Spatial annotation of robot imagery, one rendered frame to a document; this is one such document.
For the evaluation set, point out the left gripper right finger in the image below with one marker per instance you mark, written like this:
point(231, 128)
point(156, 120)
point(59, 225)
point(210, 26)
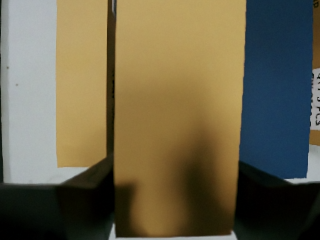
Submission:
point(270, 208)

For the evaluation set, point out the brown cardboard carton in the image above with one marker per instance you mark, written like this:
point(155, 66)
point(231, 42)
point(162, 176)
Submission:
point(85, 81)
point(315, 99)
point(178, 103)

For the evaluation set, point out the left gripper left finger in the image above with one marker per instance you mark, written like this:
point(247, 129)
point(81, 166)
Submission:
point(80, 208)

